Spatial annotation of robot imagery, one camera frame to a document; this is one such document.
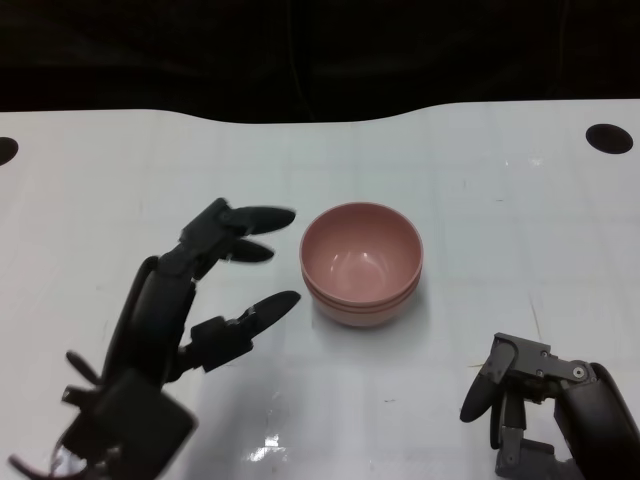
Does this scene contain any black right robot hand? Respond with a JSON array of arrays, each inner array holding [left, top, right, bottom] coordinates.
[[459, 332, 640, 480]]

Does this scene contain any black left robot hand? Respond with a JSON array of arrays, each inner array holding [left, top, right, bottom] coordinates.
[[102, 197, 302, 387]]

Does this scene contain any pink plastic bowl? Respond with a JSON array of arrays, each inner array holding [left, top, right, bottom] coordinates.
[[299, 201, 425, 301], [307, 284, 419, 330], [302, 272, 422, 310]]

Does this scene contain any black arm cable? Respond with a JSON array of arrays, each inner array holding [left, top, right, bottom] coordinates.
[[7, 452, 56, 477], [66, 352, 104, 386]]

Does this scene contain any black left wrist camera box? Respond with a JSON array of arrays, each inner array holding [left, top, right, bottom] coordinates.
[[59, 368, 199, 480]]

